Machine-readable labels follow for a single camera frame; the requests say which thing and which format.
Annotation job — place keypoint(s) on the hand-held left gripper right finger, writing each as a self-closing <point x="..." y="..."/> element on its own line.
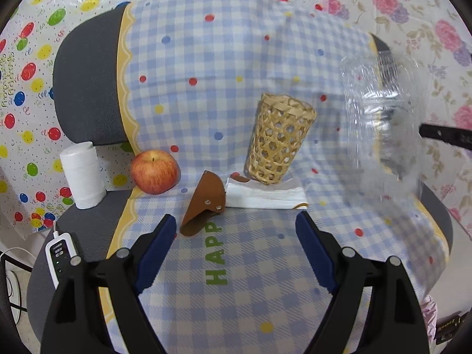
<point x="317" y="254"/>

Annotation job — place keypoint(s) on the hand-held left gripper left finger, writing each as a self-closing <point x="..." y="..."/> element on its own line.
<point x="155" y="254"/>

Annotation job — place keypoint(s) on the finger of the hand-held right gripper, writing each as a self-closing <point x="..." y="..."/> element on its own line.
<point x="446" y="134"/>

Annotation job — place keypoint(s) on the grey fuzzy cloth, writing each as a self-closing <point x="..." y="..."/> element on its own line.
<point x="400" y="136"/>

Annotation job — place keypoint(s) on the clear plastic bag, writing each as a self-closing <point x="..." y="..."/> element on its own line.
<point x="368" y="118"/>

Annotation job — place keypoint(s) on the woven bamboo basket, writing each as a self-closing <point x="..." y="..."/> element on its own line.
<point x="276" y="140"/>

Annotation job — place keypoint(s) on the brown leather pouch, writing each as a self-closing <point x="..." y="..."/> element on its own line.
<point x="204" y="199"/>

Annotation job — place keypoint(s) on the white folded napkin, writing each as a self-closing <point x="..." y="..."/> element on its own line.
<point x="265" y="195"/>

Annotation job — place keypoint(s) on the red apple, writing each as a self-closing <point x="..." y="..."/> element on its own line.
<point x="155" y="171"/>

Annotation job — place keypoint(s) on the white power strip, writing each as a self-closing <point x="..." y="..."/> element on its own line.
<point x="59" y="258"/>

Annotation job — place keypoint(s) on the white paper roll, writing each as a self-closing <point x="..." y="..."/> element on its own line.
<point x="83" y="173"/>

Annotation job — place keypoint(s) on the floral print sheet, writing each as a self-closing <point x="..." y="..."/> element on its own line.
<point x="424" y="25"/>

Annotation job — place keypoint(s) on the pink plastic bag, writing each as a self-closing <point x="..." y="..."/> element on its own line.
<point x="429" y="309"/>

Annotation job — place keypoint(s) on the dark printed packet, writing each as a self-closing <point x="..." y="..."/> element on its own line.
<point x="451" y="330"/>

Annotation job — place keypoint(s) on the grey office chair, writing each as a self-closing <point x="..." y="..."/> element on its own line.
<point x="88" y="81"/>

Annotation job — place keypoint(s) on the balloon print sheet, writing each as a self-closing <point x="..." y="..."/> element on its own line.
<point x="25" y="118"/>

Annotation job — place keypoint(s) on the blue checked blanket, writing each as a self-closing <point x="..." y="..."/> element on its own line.
<point x="221" y="44"/>

